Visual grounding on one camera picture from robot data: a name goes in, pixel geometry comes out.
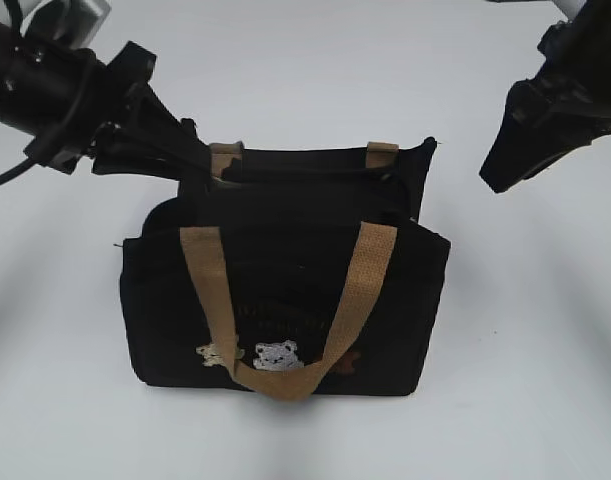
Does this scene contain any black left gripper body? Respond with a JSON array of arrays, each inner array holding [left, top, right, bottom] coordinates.
[[23, 42, 157, 174]]

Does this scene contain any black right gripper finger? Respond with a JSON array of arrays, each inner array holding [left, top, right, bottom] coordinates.
[[479, 110, 593, 193]]

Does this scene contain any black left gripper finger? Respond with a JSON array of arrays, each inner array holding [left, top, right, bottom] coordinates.
[[90, 144, 195, 176], [134, 89, 211, 168]]

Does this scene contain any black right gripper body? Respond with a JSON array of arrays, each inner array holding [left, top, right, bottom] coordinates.
[[505, 9, 611, 140]]

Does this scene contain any black canvas tote bag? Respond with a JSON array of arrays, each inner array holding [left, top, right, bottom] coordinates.
[[119, 138, 451, 401]]

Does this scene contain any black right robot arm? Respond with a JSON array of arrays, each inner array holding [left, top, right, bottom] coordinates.
[[128, 1, 611, 193]]

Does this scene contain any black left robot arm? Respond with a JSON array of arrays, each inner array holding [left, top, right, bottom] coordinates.
[[0, 1, 209, 186]]

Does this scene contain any black cable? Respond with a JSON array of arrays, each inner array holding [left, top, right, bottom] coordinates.
[[0, 154, 41, 194]]

